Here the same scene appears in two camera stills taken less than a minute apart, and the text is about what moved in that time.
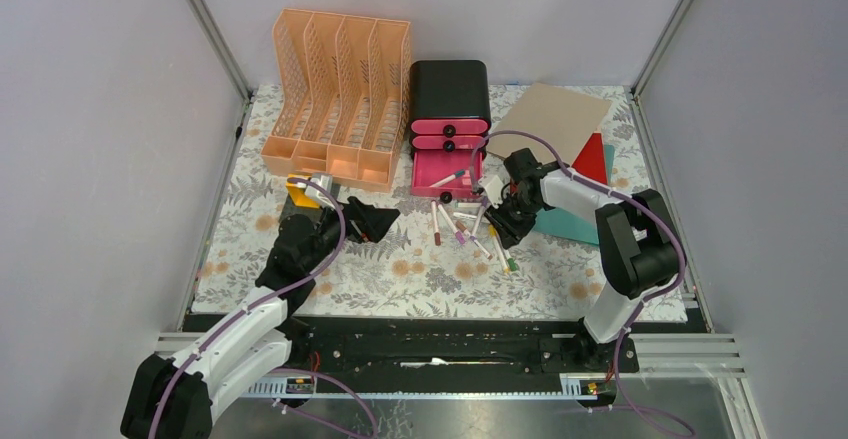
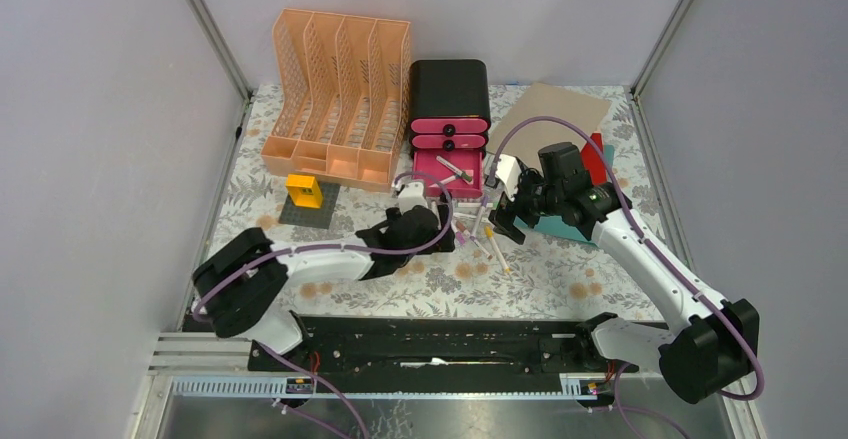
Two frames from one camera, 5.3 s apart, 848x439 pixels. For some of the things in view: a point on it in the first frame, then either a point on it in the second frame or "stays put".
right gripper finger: x=511 y=225 stays put
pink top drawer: x=449 y=126 stays put
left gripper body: x=330 y=234 to x=443 y=245
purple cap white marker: x=479 y=217 stays put
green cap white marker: x=511 y=260 to x=463 y=174
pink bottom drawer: x=446 y=174 stays put
